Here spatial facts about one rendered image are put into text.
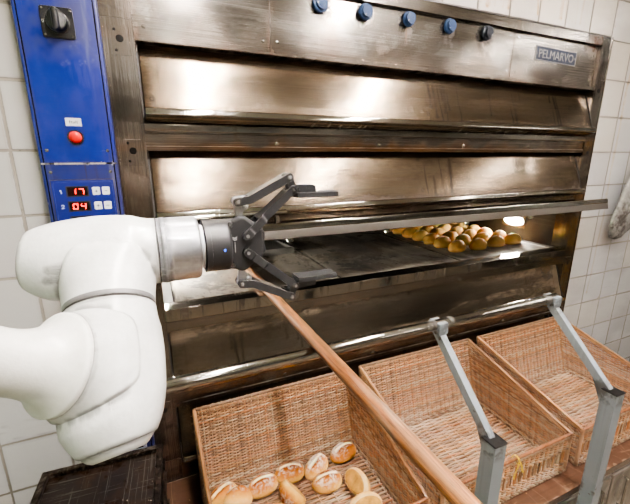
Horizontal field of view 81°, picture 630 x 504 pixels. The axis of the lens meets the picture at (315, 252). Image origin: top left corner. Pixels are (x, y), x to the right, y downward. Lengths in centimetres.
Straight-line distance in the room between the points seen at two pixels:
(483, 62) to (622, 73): 82
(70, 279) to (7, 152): 67
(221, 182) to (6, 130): 49
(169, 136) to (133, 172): 13
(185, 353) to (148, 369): 80
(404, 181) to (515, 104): 59
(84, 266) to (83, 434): 18
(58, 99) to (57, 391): 78
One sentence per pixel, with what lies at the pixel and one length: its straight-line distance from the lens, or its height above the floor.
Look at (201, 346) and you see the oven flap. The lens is 125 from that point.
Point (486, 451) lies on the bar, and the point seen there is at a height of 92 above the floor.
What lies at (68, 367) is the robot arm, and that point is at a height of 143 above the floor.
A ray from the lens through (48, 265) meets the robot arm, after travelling 52.
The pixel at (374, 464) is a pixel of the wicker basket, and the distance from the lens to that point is 144.
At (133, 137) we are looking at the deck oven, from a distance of 110.
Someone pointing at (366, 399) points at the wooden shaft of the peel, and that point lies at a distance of 71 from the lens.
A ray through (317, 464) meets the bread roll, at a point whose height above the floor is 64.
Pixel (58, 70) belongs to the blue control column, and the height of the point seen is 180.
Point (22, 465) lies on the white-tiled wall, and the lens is 143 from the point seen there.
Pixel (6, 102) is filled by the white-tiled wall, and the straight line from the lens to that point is 113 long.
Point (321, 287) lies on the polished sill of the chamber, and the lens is 128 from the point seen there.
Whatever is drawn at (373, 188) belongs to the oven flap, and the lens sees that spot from 129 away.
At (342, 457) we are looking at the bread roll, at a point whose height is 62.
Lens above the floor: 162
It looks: 15 degrees down
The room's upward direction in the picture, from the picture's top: straight up
